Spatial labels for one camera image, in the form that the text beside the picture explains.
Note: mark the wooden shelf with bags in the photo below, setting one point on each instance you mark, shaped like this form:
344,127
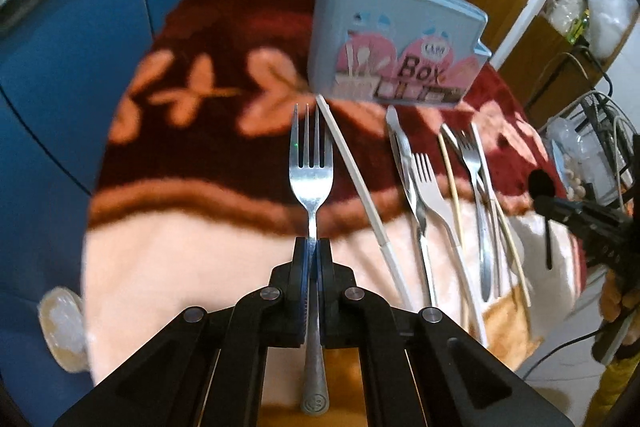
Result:
567,50

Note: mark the right hand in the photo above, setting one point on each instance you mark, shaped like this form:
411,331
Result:
612,300

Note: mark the blue kitchen cabinet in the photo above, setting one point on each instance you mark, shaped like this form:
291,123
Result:
65,64

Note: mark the light blue utensil box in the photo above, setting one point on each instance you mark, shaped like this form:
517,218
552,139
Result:
408,52

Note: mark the white plastic fork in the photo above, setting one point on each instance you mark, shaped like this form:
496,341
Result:
431,197

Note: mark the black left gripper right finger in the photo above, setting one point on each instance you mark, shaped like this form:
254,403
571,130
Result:
421,368

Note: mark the plastic container on floor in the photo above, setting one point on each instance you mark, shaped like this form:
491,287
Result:
61,318

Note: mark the silver butter knife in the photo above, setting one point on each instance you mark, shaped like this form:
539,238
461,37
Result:
403,159

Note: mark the silver steel fork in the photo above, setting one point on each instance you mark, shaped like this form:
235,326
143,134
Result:
311,180

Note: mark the white chopstick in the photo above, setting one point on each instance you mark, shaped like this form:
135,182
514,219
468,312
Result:
375,221
492,203

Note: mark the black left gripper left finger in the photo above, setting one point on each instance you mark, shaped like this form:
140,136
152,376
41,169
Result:
205,368

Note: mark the red floral blanket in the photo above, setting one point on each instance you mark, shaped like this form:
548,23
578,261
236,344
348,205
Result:
193,205

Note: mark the wire rack with bottles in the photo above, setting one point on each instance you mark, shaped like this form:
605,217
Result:
590,142

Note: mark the yellow sleeve forearm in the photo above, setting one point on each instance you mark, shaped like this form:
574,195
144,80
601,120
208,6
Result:
613,382

